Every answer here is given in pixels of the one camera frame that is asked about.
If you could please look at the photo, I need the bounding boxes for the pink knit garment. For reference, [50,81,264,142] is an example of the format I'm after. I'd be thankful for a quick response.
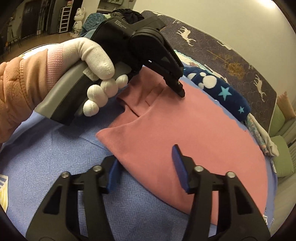
[96,67,268,213]

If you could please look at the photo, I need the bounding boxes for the orange sleeved left forearm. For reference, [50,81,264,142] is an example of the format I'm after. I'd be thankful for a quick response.
[1,50,49,144]

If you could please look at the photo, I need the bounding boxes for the black clothes pile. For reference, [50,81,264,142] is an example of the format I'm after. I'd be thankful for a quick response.
[110,9,144,24]

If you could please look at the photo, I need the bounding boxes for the folded white and floral clothes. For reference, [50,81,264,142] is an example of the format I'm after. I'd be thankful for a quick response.
[245,113,280,157]

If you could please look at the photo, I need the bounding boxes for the white gloved left hand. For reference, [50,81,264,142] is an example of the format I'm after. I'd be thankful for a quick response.
[46,37,128,117]

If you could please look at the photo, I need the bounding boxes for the teal fleece blanket pile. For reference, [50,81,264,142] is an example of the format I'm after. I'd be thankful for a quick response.
[79,13,107,37]

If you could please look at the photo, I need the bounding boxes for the white cat figurine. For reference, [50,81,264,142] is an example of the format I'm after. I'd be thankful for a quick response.
[72,8,85,38]

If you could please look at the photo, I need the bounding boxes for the dark deer pattern mattress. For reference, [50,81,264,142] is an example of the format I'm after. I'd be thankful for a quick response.
[142,10,277,132]

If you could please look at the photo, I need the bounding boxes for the white floral quilt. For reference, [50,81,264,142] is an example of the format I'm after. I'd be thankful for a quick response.
[174,50,224,78]

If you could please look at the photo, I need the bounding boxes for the green cushion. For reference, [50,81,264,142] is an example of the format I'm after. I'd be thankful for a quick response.
[271,136,294,178]
[269,104,295,137]

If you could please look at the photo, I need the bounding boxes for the white ladder shelf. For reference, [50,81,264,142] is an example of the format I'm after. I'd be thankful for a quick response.
[58,6,72,33]

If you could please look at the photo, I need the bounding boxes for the navy star fleece roll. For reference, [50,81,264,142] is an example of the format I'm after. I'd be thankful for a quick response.
[184,67,251,121]

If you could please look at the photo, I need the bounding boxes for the beige pillow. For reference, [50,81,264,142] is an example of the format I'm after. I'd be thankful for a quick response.
[277,91,296,120]

